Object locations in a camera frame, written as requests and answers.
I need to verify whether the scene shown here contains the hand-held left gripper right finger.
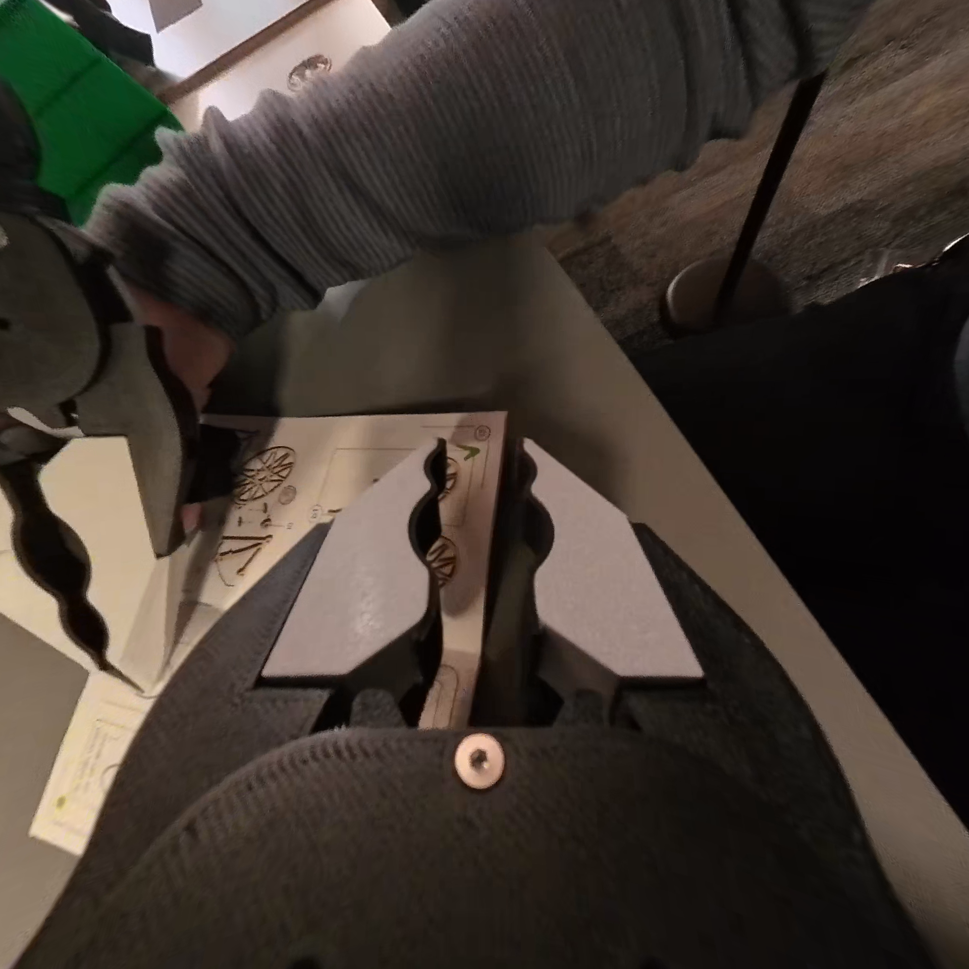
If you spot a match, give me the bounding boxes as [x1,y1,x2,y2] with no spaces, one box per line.
[488,438,707,709]

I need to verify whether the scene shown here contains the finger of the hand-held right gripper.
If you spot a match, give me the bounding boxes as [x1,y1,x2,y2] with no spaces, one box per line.
[82,326,204,561]
[0,216,146,695]

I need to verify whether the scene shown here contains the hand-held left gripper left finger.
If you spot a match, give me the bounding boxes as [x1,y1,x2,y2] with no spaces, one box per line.
[259,438,449,709]

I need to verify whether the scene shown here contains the white instruction booklet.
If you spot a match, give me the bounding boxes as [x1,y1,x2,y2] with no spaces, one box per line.
[29,411,510,856]

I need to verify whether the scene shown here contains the person's right forearm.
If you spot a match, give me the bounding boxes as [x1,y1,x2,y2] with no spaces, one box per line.
[82,0,872,342]

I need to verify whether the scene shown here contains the person's right hand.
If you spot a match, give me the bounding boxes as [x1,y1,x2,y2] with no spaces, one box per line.
[127,294,234,425]

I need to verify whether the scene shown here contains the green plastic bin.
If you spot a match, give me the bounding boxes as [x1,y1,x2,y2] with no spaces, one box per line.
[0,0,185,226]

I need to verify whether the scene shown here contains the black pole round base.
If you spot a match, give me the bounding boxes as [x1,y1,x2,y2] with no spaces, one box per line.
[665,72,828,334]

